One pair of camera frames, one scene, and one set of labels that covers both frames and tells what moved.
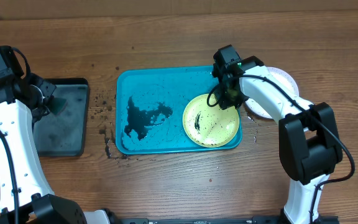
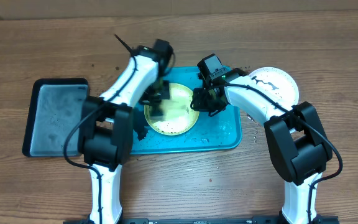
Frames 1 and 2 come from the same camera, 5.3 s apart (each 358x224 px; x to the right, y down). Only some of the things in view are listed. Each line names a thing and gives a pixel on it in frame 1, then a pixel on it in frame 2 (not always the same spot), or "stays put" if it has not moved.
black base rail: (266, 219) stays put
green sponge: (57, 104) → (155, 112)
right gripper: (224, 103) → (201, 106)
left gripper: (48, 88) → (145, 99)
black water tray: (64, 134) stays put
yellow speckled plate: (209, 126) → (174, 116)
